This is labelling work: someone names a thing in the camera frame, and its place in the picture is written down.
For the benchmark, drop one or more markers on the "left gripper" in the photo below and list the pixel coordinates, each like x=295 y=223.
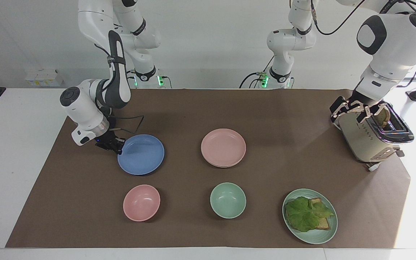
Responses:
x=363 y=98

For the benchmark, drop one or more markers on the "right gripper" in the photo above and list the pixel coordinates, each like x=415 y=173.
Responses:
x=107 y=138

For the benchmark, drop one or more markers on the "blue plate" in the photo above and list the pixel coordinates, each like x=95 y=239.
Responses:
x=143 y=155

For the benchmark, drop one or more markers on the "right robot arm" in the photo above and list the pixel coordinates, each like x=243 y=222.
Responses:
x=85 y=108

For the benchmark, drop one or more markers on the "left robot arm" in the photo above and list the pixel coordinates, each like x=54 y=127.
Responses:
x=392 y=54

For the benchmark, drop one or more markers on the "bread slice in toaster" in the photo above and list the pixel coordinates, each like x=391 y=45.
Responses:
x=383 y=117

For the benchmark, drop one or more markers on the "silver toaster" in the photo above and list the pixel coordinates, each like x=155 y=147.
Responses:
x=370 y=141

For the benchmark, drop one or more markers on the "pink bowl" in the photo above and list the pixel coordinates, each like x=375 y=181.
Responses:
x=141 y=203

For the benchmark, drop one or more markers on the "white socket boxes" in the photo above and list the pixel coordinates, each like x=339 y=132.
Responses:
x=44 y=77

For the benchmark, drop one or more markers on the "pink plate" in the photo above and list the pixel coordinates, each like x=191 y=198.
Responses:
x=223 y=146

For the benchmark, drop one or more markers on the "beige plate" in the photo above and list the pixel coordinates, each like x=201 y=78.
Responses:
x=226 y=166

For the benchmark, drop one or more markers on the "green lettuce leaf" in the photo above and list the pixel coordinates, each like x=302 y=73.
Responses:
x=303 y=215

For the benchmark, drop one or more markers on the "toasted bread slice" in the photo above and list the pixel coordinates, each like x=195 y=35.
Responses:
x=324 y=224

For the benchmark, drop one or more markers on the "green bowl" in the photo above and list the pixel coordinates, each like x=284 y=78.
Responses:
x=228 y=200

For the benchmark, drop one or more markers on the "green plate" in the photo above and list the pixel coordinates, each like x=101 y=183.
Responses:
x=316 y=236

